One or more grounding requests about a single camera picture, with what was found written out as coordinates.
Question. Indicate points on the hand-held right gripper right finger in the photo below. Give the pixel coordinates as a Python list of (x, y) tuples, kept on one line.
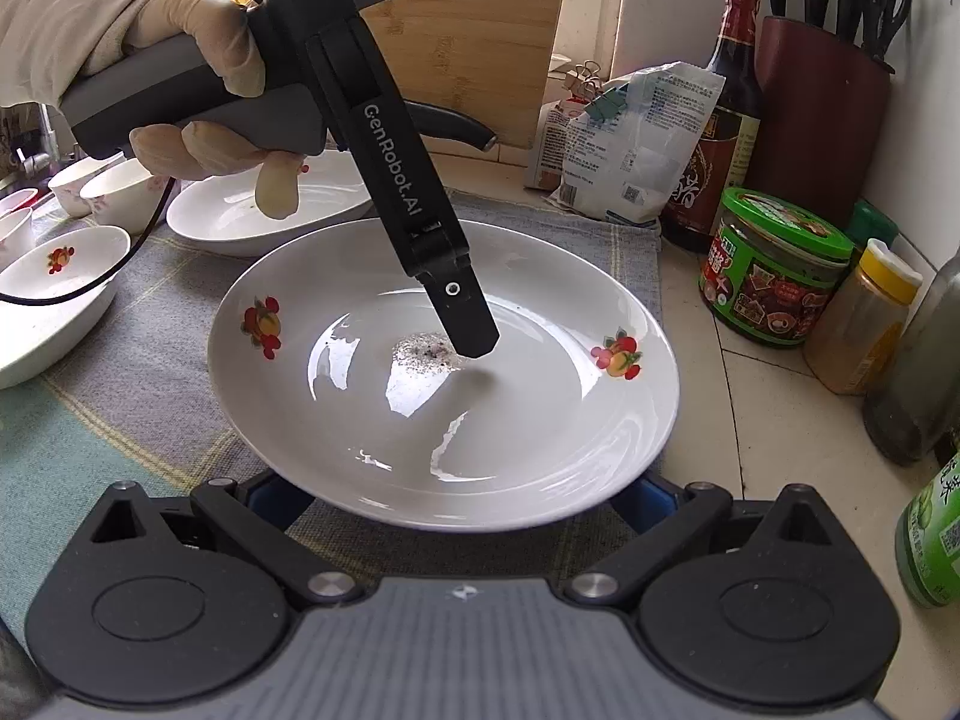
[(649, 502)]

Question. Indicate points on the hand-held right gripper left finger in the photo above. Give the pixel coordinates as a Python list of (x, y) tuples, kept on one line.
[(274, 499)]

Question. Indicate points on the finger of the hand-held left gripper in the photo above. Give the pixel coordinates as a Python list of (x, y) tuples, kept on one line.
[(465, 315)]

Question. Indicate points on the white fruit-print plate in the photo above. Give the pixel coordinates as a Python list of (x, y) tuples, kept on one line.
[(525, 427), (225, 221), (45, 315)]

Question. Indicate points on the white bowl pink flower print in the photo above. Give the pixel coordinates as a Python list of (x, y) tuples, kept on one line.
[(120, 199)]

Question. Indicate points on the person's left forearm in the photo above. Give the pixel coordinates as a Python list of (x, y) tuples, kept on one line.
[(60, 7)]

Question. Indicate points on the person's left hand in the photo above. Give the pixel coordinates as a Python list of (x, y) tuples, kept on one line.
[(217, 22)]

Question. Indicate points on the grey checked kitchen cloth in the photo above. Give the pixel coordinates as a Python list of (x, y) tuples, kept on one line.
[(150, 420)]

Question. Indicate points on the red and white bag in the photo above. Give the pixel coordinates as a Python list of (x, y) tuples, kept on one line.
[(551, 142)]

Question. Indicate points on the wooden cutting board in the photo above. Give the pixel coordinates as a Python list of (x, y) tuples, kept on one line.
[(487, 37)]

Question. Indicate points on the white printed bag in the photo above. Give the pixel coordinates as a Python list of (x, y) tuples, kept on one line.
[(630, 157)]

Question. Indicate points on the teal binder clip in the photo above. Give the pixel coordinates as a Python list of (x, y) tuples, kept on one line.
[(604, 106)]

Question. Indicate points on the green-lidded sauce jar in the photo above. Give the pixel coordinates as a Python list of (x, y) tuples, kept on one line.
[(772, 277)]

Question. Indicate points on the metal binder clip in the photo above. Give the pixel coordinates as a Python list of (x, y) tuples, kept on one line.
[(585, 79)]

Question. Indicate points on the yellow-lidded spice bottle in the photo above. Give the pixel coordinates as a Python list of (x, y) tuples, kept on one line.
[(855, 322)]

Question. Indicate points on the dark soy sauce bottle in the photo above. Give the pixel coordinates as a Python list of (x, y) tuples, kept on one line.
[(712, 165)]

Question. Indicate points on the green-labelled glass jar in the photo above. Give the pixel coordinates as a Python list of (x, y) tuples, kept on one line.
[(937, 540)]

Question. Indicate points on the clear glass bottle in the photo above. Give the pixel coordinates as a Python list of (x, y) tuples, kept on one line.
[(922, 375)]

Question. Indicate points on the green-capped bottle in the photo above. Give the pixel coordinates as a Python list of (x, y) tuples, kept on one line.
[(870, 225)]

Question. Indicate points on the dark red knife block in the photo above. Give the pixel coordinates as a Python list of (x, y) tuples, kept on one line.
[(817, 127)]

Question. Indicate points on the black kitchen scissors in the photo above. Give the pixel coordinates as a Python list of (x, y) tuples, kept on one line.
[(881, 30)]

